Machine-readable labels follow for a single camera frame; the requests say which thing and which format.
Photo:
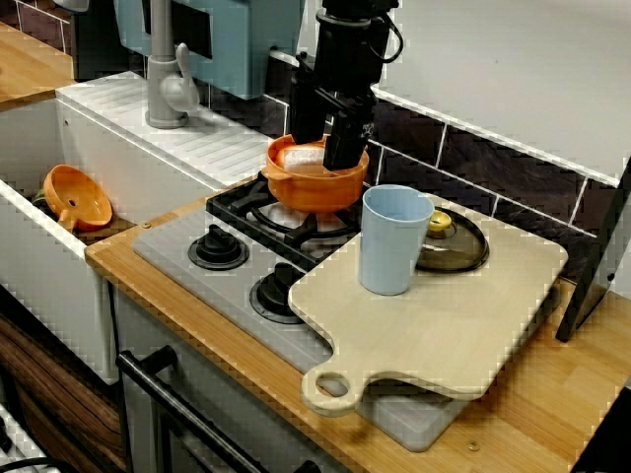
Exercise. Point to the grey toy faucet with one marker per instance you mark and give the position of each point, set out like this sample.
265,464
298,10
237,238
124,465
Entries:
160,74

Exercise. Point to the grey toy stove top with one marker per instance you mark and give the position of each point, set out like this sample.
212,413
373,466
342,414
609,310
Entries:
167,246

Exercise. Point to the teal box with black window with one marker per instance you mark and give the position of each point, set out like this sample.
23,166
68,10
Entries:
231,49

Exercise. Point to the orange plastic pot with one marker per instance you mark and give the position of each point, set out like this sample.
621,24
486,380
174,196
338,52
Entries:
315,192

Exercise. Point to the light blue plastic cup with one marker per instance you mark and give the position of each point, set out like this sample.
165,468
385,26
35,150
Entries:
389,246

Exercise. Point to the glass lid with yellow knob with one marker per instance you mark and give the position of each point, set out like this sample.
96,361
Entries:
458,251

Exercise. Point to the white toy oven front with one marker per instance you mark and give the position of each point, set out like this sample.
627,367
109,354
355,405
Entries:
138,325

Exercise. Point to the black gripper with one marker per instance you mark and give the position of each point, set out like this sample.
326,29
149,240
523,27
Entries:
345,79

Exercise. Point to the black stove knob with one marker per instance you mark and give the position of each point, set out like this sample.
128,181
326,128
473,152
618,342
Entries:
273,295
217,249

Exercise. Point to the dark green toy vegetable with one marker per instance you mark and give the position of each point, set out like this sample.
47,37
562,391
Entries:
39,197

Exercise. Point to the orange plastic funnel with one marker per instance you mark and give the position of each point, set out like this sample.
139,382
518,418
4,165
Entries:
84,197

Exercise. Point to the dark slanted panel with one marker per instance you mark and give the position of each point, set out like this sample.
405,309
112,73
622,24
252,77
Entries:
591,276

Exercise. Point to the light wooden cutting board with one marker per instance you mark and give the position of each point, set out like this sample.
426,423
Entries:
434,335

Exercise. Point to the black burner grate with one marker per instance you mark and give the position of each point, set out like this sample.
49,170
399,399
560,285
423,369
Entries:
231,199

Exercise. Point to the white toy sink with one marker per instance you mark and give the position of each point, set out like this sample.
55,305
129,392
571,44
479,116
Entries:
123,162

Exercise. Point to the white sponge block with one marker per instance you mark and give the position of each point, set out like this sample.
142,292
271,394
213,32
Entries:
301,158

